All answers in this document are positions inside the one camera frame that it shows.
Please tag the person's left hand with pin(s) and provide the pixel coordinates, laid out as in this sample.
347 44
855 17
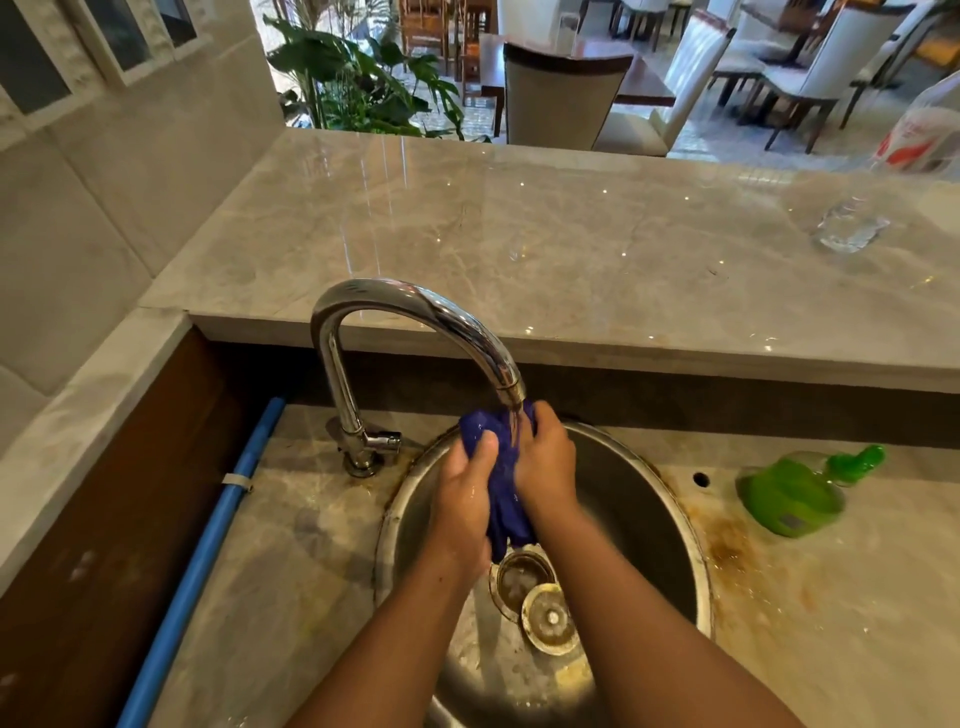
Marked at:
463 501

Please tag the person's right hand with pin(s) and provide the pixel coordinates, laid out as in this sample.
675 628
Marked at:
547 465

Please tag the person's right thumb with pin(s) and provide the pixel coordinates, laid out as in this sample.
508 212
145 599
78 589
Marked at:
541 420

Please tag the person's left thumb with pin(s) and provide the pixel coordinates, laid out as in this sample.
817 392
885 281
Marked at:
480 457

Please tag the blue cloth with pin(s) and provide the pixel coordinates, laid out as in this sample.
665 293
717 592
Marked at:
504 480

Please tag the person's left forearm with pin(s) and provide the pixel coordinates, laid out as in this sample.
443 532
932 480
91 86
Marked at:
397 645

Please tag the person's right forearm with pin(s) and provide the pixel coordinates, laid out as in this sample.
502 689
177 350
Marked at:
645 622

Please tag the chrome faucet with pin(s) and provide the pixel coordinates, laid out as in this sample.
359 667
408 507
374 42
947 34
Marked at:
405 337

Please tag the round steel sink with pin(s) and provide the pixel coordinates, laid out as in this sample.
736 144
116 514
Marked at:
637 540

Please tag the round metal sink strainer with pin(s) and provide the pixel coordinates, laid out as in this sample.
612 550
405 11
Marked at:
551 619

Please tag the white pipe clip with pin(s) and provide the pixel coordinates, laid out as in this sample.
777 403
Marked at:
235 482

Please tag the green dish soap bottle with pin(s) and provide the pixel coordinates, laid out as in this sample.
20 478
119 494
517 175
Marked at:
802 491

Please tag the blue pipe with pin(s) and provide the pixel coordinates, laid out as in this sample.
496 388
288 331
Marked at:
202 555

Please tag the beige upholstered chair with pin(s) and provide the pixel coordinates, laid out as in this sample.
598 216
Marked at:
562 97

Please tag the dark wooden dining table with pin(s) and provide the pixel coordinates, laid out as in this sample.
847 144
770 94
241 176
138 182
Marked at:
577 67

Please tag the white upholstered chair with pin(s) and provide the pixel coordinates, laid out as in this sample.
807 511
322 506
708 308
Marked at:
675 90
817 67

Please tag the clear drinking glass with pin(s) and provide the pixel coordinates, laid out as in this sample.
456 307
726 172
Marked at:
847 225

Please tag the green potted plant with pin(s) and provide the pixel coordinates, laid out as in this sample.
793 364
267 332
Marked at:
367 75

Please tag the brown wooden chair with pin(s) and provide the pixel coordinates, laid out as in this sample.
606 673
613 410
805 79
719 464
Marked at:
435 30

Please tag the white plastic bag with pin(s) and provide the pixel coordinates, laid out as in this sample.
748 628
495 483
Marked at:
919 131

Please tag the white framed window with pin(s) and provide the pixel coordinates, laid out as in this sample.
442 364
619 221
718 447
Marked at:
90 45

